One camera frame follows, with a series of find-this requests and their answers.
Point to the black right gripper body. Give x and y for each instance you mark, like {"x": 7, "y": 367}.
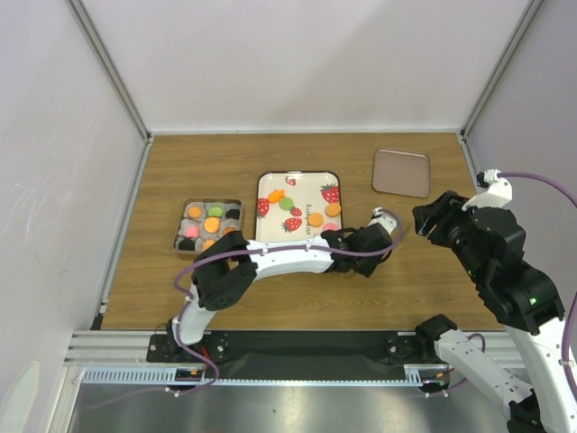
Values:
{"x": 453, "y": 220}

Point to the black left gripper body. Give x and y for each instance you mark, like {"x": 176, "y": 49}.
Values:
{"x": 365, "y": 263}

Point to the gold tin lid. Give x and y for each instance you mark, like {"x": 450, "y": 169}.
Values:
{"x": 401, "y": 173}

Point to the green round cookie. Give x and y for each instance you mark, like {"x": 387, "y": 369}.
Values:
{"x": 286, "y": 203}
{"x": 215, "y": 211}

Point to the black sandwich cookie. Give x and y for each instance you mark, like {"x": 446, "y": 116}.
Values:
{"x": 233, "y": 213}
{"x": 186, "y": 244}

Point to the orange flower cookie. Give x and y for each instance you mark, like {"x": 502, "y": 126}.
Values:
{"x": 208, "y": 243}

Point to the round biscuit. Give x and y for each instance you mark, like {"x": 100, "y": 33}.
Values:
{"x": 212, "y": 224}

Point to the pink sandwich cookie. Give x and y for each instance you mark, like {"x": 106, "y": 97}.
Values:
{"x": 192, "y": 232}

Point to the orange fish cookie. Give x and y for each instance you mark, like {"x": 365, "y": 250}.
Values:
{"x": 276, "y": 195}
{"x": 194, "y": 212}

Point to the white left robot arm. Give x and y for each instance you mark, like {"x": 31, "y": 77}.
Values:
{"x": 219, "y": 277}

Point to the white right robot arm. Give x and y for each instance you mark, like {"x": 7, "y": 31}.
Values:
{"x": 489, "y": 242}

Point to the white strawberry tray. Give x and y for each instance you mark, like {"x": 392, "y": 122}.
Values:
{"x": 317, "y": 205}

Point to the gold cookie tin box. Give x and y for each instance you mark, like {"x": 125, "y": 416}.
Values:
{"x": 203, "y": 221}

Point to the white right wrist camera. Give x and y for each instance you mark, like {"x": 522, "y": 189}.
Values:
{"x": 495, "y": 191}

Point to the white cable duct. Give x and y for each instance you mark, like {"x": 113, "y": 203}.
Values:
{"x": 188, "y": 376}

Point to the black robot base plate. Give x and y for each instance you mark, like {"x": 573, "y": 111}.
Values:
{"x": 321, "y": 350}

